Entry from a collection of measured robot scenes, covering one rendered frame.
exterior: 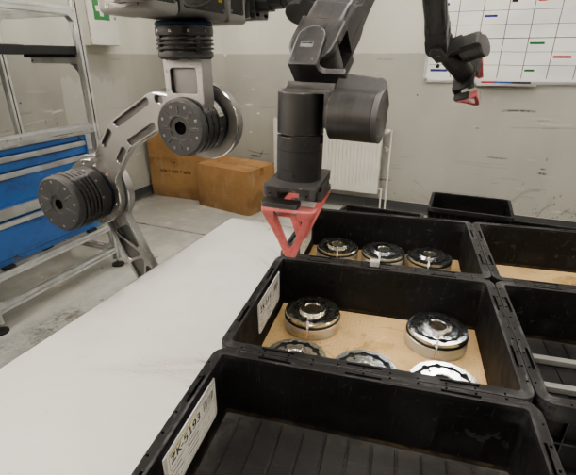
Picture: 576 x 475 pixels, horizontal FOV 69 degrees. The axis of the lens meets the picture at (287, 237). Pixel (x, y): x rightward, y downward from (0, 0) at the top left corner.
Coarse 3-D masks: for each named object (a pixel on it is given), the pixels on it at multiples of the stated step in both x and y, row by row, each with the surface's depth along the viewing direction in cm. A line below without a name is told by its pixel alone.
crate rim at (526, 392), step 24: (312, 264) 81; (336, 264) 80; (360, 264) 80; (264, 288) 72; (240, 312) 65; (504, 312) 65; (504, 336) 59; (312, 360) 55; (336, 360) 55; (456, 384) 51; (480, 384) 51; (528, 384) 51
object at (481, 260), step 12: (372, 216) 106; (384, 216) 105; (396, 216) 104; (408, 216) 104; (468, 228) 97; (288, 240) 91; (480, 252) 85; (384, 264) 80; (480, 264) 80; (468, 276) 76; (480, 276) 76
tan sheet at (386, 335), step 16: (352, 320) 80; (368, 320) 80; (384, 320) 80; (400, 320) 80; (272, 336) 76; (288, 336) 76; (336, 336) 76; (352, 336) 76; (368, 336) 76; (384, 336) 76; (400, 336) 76; (336, 352) 72; (384, 352) 72; (400, 352) 72; (400, 368) 68; (464, 368) 68; (480, 368) 68
